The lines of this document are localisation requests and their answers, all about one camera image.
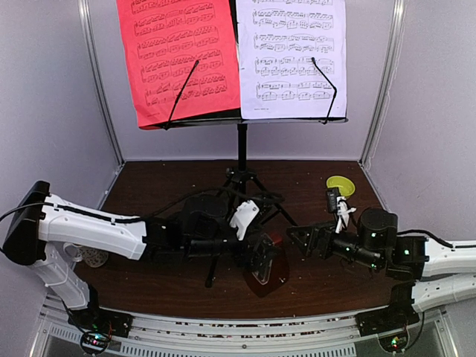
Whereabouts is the white sheet music page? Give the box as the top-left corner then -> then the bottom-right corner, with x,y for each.
236,0 -> 347,121

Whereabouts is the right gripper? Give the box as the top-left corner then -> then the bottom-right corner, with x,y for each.
286,220 -> 383,271

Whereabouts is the aluminium front frame rail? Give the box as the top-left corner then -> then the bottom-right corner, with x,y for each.
27,295 -> 459,356

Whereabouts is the yellow-green bowl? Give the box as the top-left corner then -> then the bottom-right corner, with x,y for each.
326,176 -> 356,202

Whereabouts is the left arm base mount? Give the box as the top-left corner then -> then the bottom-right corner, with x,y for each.
62,295 -> 133,356

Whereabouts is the patterned white mug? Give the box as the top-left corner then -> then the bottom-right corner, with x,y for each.
62,242 -> 109,268

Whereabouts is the black music stand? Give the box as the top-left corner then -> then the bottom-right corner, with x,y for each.
139,0 -> 350,288

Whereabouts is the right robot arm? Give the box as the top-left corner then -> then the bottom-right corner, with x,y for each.
286,208 -> 475,329

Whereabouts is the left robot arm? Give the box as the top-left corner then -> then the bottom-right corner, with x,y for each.
1,181 -> 286,330

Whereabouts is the red sheet music page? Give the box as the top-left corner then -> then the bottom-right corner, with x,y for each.
116,0 -> 240,129

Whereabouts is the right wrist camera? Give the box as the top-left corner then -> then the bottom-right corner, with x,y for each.
326,187 -> 356,234

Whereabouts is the left aluminium corner post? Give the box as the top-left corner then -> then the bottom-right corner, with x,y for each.
77,0 -> 125,166

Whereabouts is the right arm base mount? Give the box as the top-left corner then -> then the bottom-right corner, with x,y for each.
355,282 -> 425,355

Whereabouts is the brown wooden metronome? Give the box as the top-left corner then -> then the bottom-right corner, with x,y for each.
243,234 -> 290,298

